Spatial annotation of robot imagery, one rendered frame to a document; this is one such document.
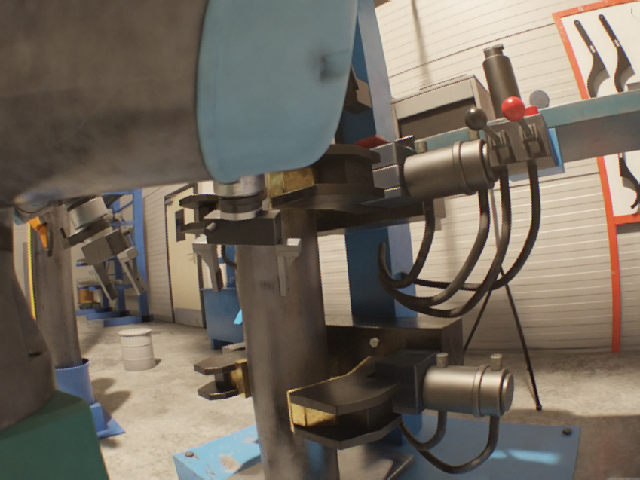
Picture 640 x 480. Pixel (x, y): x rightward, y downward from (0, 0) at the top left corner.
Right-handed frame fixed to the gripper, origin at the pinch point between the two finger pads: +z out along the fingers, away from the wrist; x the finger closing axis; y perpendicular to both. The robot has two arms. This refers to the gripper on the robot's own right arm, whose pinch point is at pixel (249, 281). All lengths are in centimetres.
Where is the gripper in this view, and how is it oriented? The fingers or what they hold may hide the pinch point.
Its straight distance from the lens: 68.8
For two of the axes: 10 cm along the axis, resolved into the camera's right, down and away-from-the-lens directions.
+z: 0.3, 9.4, 3.5
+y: -1.3, 3.5, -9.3
